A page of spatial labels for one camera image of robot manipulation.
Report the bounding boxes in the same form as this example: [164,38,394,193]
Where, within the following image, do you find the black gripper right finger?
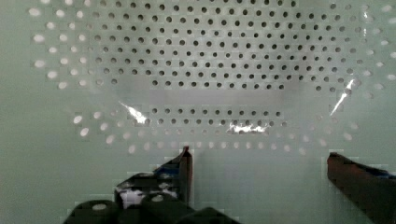
[327,152,396,224]

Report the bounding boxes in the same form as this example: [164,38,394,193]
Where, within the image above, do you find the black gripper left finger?
[114,146,192,209]

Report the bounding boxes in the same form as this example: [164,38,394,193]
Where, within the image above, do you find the mint green oval strainer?
[1,0,395,224]

